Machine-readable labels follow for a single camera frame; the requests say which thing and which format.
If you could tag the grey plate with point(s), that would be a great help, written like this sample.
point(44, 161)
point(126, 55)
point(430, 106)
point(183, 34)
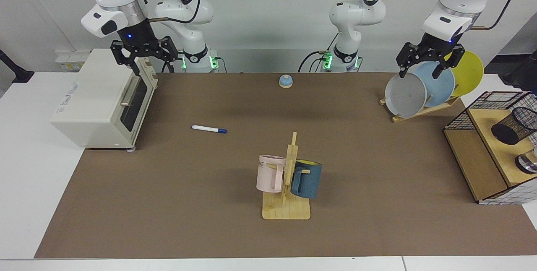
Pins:
point(405, 97)

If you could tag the white wall socket strip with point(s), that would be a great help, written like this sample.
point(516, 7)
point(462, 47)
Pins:
point(71, 58)

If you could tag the wooden cup stand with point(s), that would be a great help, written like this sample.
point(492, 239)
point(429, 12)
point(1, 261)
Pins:
point(289, 210)

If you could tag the black mesh pen holder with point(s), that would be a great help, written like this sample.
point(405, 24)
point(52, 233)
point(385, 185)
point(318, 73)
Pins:
point(505, 133)

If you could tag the yellow plate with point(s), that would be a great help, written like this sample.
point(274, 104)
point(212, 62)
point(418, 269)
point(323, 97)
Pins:
point(470, 74)

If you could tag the white marker with blue cap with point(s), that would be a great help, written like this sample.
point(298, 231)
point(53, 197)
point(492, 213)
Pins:
point(205, 128)

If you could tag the round silver metal object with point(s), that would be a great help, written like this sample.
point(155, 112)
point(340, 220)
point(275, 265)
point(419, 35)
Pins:
point(527, 164)

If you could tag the pale toaster oven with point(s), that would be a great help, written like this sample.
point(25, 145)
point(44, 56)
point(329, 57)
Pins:
point(96, 103)

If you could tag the pink mug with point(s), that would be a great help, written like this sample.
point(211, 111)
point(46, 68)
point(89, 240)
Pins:
point(268, 174)

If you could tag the dark blue mug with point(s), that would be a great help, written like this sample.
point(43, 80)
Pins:
point(310, 181)

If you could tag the brown table cloth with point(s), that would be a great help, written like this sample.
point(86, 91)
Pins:
point(209, 187)

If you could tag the dark black equipment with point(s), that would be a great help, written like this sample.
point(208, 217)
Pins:
point(524, 74)

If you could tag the light blue plate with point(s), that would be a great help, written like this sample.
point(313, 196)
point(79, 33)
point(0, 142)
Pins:
point(438, 88)

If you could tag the small blue round bell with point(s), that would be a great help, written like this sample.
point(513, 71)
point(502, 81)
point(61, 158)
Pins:
point(285, 81)

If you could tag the wooden plate rack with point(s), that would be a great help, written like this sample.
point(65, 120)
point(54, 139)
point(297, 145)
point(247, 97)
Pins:
point(423, 111)

